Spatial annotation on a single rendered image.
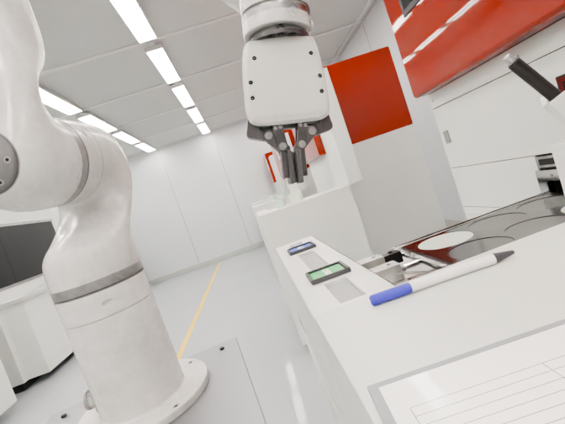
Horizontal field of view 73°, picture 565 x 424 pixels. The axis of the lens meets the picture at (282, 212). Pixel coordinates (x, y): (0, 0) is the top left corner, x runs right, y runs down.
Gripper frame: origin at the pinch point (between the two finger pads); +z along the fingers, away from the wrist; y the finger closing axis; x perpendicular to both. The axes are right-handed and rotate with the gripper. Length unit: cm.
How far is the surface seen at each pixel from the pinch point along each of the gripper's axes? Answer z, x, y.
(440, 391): 14.4, 28.4, -2.6
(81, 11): -144, -243, 108
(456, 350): 14.1, 24.9, -5.5
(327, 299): 15.5, 5.3, -1.3
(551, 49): -18, -23, -55
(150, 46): -150, -329, 80
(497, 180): 7, -50, -61
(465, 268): 11.9, 14.2, -12.7
